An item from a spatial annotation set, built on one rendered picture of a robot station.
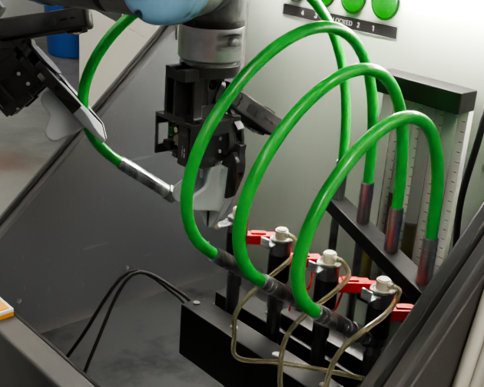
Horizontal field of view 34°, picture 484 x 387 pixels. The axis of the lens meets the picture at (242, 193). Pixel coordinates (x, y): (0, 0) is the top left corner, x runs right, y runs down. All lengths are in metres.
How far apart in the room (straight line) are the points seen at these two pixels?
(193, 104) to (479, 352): 0.41
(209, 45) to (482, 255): 0.37
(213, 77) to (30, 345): 0.43
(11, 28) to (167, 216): 0.51
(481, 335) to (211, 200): 0.35
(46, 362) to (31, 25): 0.42
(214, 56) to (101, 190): 0.45
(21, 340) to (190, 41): 0.45
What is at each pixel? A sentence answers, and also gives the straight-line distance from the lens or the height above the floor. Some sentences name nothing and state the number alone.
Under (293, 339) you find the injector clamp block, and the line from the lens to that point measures 1.04.
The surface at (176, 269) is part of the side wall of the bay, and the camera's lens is 1.44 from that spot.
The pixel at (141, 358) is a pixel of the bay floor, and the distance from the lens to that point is 1.25.
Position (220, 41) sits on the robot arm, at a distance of 0.89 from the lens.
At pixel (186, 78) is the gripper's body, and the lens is 0.89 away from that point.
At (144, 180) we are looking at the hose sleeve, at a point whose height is 1.15.
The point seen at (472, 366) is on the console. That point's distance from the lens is 0.84.
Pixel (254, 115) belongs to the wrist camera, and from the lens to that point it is 0.97.
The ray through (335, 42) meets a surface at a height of 1.33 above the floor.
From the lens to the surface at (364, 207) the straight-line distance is 1.08.
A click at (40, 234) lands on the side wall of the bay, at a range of 1.25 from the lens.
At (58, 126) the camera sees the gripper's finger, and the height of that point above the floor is 1.23.
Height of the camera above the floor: 1.52
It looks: 21 degrees down
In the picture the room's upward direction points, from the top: 4 degrees clockwise
